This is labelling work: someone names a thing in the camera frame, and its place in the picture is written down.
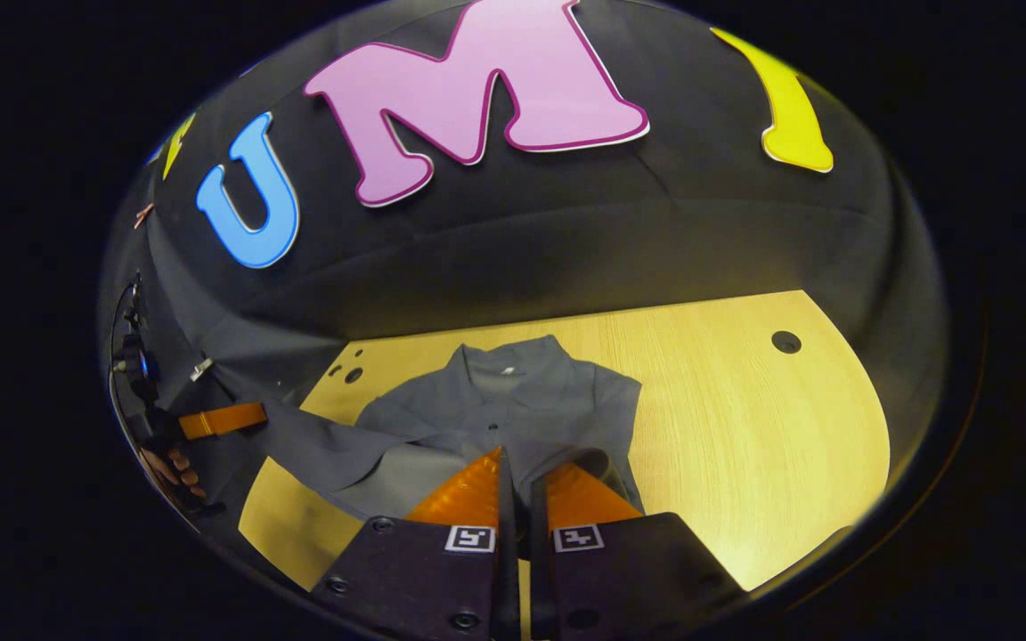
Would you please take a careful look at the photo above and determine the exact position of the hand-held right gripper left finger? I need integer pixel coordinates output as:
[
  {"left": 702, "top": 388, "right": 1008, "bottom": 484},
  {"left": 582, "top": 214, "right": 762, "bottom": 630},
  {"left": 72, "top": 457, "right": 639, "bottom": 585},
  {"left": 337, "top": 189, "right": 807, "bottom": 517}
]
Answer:
[{"left": 311, "top": 445, "right": 521, "bottom": 641}]

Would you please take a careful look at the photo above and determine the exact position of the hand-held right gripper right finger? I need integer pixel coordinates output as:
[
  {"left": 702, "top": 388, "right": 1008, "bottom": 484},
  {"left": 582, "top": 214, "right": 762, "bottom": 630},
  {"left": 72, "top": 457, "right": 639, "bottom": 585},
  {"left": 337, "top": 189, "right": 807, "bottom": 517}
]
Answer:
[{"left": 529, "top": 461, "right": 745, "bottom": 641}]

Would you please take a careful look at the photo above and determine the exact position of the grey button-up shirt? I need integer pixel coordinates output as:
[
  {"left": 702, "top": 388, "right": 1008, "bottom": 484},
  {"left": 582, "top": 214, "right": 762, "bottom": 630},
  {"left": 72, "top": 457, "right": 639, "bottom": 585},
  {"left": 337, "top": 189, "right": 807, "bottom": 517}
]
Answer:
[{"left": 259, "top": 335, "right": 647, "bottom": 528}]

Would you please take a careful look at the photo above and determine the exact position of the dark stand with cables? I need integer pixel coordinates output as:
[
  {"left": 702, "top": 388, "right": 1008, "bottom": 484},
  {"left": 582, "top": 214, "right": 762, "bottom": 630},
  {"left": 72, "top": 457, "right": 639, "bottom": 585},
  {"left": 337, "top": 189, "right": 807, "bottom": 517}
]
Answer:
[{"left": 109, "top": 272, "right": 162, "bottom": 410}]

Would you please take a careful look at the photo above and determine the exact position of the black backdrop cloth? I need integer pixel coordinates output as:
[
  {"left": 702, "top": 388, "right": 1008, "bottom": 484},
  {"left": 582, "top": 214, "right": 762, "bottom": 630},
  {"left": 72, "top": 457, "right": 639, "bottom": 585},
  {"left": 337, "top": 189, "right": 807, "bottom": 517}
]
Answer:
[{"left": 99, "top": 0, "right": 950, "bottom": 535}]

